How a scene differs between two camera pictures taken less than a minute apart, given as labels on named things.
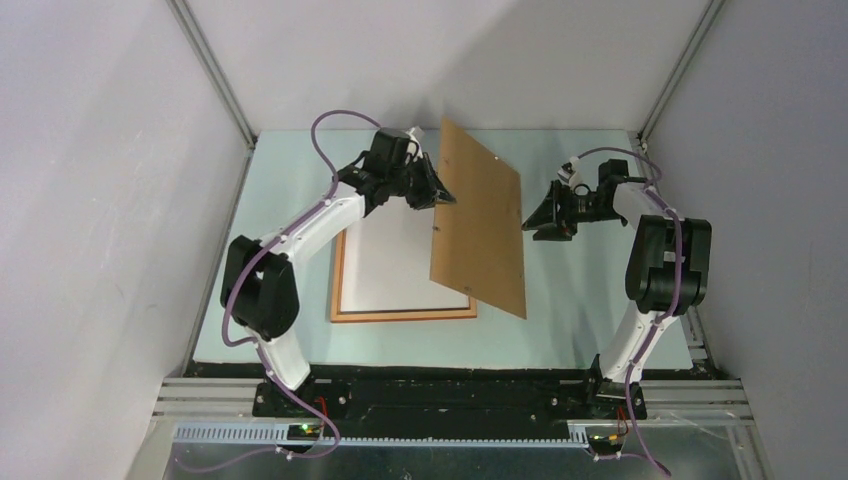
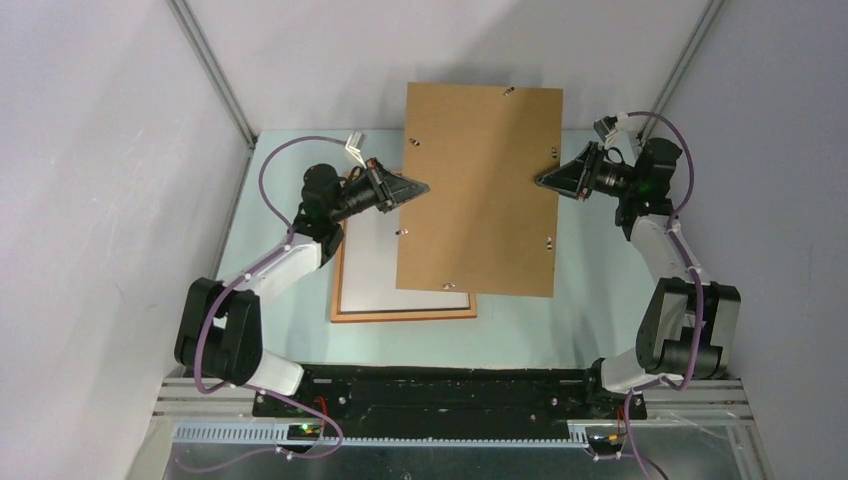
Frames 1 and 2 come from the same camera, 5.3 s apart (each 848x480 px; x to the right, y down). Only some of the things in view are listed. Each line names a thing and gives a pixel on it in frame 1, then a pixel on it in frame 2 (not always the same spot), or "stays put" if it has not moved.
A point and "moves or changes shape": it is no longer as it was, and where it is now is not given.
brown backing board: x=478 y=240 moves or changes shape
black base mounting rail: x=372 y=401 stays put
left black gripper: x=432 y=187 to x=389 y=190
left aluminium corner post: x=214 y=70 stays put
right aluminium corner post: x=712 y=9 stays put
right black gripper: x=564 y=227 to x=568 y=179
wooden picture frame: x=336 y=316 stays put
